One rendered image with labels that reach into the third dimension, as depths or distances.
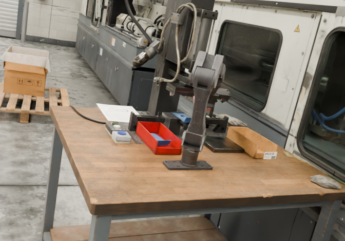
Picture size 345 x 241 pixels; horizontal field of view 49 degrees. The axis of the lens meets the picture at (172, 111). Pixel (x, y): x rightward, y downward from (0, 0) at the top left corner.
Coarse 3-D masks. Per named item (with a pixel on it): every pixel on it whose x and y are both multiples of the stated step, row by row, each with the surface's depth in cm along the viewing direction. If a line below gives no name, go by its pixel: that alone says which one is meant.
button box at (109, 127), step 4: (76, 112) 191; (84, 116) 186; (92, 120) 183; (96, 120) 183; (108, 124) 174; (120, 124) 177; (108, 128) 172; (112, 128) 170; (116, 128) 171; (120, 128) 172; (108, 132) 172
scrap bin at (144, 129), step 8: (136, 128) 178; (144, 128) 169; (152, 128) 181; (160, 128) 182; (144, 136) 169; (152, 136) 161; (160, 136) 180; (168, 136) 173; (176, 136) 167; (152, 144) 160; (176, 144) 166; (160, 152) 158; (168, 152) 160; (176, 152) 161
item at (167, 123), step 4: (164, 116) 189; (168, 120) 184; (164, 124) 188; (168, 124) 184; (172, 124) 185; (176, 124) 185; (188, 124) 194; (168, 128) 184; (172, 128) 185; (176, 128) 186; (184, 128) 198; (172, 132) 186; (176, 132) 187
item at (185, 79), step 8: (168, 72) 202; (176, 72) 194; (184, 72) 201; (184, 80) 185; (168, 88) 185; (176, 88) 179; (184, 88) 181; (192, 88) 183; (184, 96) 188; (192, 96) 193
